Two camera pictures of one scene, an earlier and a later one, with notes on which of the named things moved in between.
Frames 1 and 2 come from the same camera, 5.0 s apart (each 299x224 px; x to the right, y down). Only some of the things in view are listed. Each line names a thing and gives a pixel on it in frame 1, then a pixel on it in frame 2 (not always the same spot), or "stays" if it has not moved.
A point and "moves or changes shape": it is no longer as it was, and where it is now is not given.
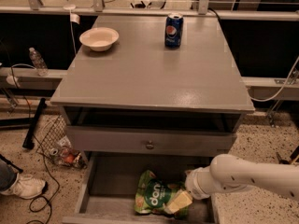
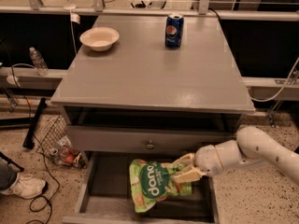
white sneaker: x=26 y=186 stays
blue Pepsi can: x=174 y=30 stays
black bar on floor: x=35 y=125 stays
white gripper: x=192 y=183 -> x=207 y=162
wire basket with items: x=57 y=145 stays
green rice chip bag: x=152 y=194 moves or changes shape
